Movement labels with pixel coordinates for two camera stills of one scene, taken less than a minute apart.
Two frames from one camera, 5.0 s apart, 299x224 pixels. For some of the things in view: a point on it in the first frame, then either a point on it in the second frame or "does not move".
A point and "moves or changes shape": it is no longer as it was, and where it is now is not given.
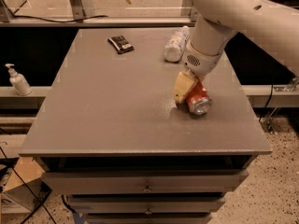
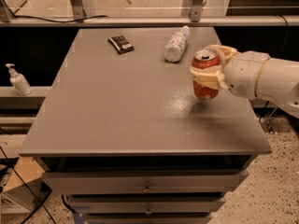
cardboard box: [32, 174] does not move
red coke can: [199, 100] moves or changes shape
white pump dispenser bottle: [19, 81] does not move
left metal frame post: [78, 12] does not move
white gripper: [199, 63] -> [246, 74]
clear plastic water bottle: [174, 49] does not move
